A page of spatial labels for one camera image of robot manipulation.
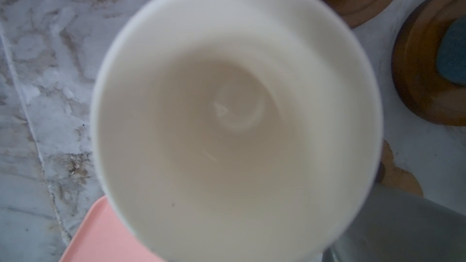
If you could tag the pink handled cream mug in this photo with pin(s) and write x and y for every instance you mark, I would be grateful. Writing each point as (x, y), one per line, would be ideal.
(236, 130)

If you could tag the cork paw coaster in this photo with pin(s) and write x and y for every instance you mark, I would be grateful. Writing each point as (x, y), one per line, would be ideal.
(392, 176)

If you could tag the teal handled cream mug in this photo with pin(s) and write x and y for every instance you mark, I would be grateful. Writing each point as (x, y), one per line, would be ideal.
(395, 226)

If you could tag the light blue patterned mug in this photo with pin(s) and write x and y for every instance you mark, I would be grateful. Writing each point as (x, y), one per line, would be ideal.
(451, 56)

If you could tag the pink silicone tray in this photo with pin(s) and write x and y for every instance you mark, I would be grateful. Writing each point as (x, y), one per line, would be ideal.
(102, 237)

